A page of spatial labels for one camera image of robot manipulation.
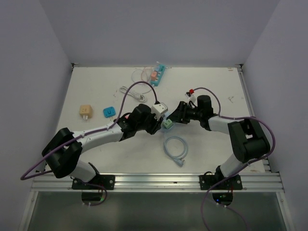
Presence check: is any beige cube socket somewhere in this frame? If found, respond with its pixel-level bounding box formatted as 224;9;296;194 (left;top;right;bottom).
79;104;93;120

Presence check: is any light blue coiled cable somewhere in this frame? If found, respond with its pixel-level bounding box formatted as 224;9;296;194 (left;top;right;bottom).
163;135;189;167

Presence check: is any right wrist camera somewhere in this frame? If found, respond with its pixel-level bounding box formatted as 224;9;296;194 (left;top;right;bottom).
185;89;196;103

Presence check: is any aluminium rail frame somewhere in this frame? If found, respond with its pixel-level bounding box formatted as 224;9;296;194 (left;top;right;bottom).
18;63;295;231

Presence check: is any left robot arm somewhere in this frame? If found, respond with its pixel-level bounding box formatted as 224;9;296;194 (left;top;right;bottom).
42;103;168;189

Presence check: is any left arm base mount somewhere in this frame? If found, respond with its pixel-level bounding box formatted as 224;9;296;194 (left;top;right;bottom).
72;174;116;190

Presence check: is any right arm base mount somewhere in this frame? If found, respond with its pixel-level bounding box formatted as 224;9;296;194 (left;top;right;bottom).
199;174;243;191

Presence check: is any blue square plug adapter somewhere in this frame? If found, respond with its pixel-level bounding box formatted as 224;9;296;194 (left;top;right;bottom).
103;106;116;118

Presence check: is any teal power strip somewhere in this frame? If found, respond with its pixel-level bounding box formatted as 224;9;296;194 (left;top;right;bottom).
150;63;166;87

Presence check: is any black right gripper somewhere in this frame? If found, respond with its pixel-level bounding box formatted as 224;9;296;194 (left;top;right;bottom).
167;101;202;125

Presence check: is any green cube charger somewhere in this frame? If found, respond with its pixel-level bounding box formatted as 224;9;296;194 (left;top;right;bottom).
163;119;174;130

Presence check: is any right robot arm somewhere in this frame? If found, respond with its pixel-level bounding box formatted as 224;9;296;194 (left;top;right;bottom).
167;95;270;189

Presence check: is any thin pink white cable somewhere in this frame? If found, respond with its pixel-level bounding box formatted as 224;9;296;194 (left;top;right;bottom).
131;66;154;86

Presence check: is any orange plug on strip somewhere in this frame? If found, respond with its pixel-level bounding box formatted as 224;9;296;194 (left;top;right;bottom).
151;71;158;82

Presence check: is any white coiled cable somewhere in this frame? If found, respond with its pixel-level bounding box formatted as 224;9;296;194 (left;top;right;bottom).
119;86;156;103

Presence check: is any light blue round socket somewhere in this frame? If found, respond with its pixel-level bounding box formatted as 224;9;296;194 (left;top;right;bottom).
161;112;183;135

